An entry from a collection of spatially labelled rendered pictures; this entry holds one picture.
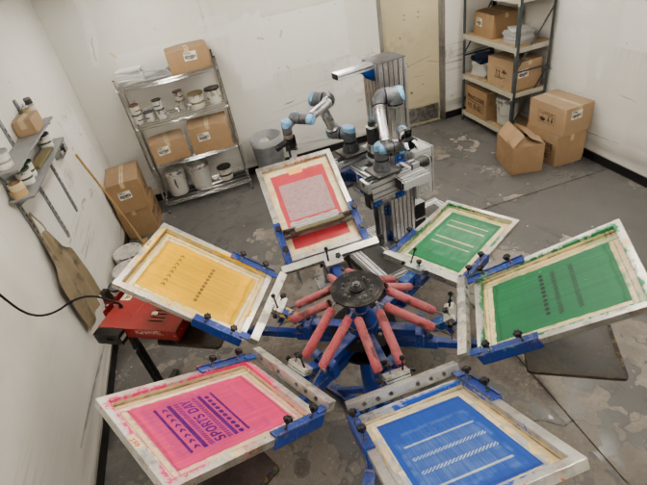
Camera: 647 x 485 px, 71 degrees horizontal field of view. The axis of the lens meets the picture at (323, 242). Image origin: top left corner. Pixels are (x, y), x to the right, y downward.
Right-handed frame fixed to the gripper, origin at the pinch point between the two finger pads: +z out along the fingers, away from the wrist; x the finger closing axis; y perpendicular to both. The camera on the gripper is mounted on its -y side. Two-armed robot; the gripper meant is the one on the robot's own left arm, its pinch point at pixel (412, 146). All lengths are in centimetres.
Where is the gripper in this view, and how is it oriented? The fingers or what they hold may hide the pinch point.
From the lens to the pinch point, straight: 307.0
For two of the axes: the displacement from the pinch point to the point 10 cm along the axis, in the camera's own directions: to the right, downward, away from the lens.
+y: 3.0, 7.6, 5.7
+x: -9.5, 2.8, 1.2
